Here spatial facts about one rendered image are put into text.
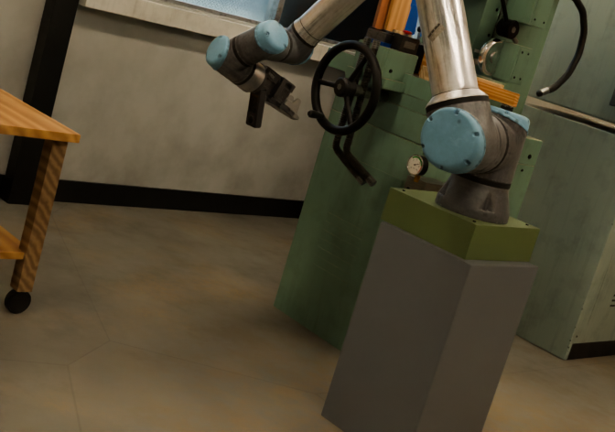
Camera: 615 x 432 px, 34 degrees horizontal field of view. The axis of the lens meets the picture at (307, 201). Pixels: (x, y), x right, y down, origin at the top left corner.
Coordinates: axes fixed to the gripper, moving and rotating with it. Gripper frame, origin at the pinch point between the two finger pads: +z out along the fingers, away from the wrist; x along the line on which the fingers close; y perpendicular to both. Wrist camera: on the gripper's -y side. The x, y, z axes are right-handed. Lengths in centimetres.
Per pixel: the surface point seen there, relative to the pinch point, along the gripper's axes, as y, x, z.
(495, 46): 56, -14, 45
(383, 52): 32.0, -4.4, 13.5
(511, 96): 39, -36, 38
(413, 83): 29.1, -10.7, 24.8
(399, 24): 85, 116, 125
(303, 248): -31, 16, 46
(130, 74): -5, 125, 22
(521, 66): 54, -21, 53
